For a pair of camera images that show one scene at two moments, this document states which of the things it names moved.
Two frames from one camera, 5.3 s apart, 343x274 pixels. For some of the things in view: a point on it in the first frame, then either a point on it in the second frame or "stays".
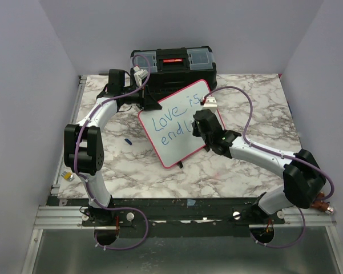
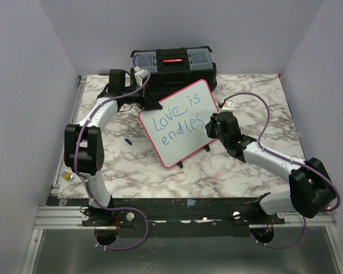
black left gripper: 146,101 stays
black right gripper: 194,132 → 210,126
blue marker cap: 128,141 stays
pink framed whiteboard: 169,130 stays
